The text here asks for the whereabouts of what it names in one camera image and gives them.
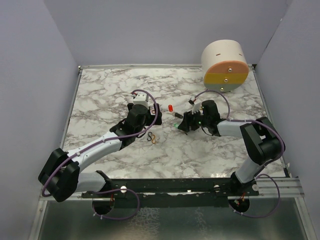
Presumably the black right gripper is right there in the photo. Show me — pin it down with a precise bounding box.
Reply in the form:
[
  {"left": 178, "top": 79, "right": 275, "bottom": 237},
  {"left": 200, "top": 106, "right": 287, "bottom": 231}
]
[{"left": 178, "top": 107, "right": 210, "bottom": 133}]

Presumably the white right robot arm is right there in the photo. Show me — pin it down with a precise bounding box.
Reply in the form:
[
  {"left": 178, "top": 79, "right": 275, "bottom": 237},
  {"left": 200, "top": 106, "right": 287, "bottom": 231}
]
[{"left": 177, "top": 99, "right": 286, "bottom": 196}]

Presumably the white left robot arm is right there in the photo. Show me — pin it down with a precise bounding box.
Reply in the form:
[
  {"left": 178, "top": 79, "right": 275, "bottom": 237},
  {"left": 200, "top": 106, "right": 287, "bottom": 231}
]
[{"left": 38, "top": 103, "right": 162, "bottom": 203}]

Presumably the black key tag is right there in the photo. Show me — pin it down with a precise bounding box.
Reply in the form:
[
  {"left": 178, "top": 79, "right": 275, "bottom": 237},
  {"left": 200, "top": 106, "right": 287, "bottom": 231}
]
[{"left": 174, "top": 112, "right": 183, "bottom": 119}]

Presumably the solid red key tag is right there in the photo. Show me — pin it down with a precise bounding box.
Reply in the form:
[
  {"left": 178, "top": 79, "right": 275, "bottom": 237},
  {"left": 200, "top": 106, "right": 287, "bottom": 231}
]
[{"left": 168, "top": 104, "right": 174, "bottom": 112}]

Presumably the cream cylindrical drum holder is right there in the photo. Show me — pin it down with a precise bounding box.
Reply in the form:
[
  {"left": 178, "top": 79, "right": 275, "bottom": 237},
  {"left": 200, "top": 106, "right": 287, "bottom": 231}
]
[{"left": 201, "top": 39, "right": 249, "bottom": 93}]

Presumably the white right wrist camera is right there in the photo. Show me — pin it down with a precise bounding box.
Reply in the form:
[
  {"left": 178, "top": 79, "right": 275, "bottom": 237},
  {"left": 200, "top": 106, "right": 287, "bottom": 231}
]
[{"left": 188, "top": 97, "right": 202, "bottom": 115}]

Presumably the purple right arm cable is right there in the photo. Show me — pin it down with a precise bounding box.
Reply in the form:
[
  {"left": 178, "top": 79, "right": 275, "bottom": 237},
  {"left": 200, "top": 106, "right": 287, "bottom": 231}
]
[{"left": 193, "top": 89, "right": 286, "bottom": 218}]

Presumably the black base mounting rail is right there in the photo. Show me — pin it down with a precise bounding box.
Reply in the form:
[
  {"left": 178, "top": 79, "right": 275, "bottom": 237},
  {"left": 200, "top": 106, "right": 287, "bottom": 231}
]
[{"left": 82, "top": 177, "right": 261, "bottom": 210}]

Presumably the aluminium frame rail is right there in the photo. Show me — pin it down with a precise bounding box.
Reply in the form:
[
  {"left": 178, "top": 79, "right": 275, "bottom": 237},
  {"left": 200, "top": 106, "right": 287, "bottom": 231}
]
[{"left": 256, "top": 177, "right": 305, "bottom": 198}]

